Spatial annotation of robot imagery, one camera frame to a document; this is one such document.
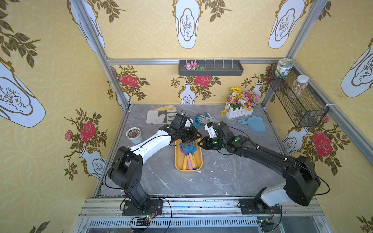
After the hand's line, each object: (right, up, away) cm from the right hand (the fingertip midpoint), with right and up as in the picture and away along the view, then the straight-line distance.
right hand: (201, 140), depth 83 cm
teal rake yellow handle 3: (-2, +10, +7) cm, 12 cm away
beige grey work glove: (-28, +15, +31) cm, 45 cm away
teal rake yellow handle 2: (-6, -7, +9) cm, 13 cm away
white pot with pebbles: (-43, +2, +12) cm, 45 cm away
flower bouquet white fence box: (+29, +23, +18) cm, 41 cm away
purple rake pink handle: (-7, -13, +5) cm, 15 cm away
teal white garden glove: (+1, +11, +27) cm, 29 cm away
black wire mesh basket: (+57, +17, -2) cm, 60 cm away
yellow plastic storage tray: (-13, -11, +8) cm, 19 cm away
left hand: (-3, +3, +3) cm, 5 cm away
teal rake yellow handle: (-9, -7, +7) cm, 13 cm away
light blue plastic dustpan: (+43, +9, +28) cm, 52 cm away
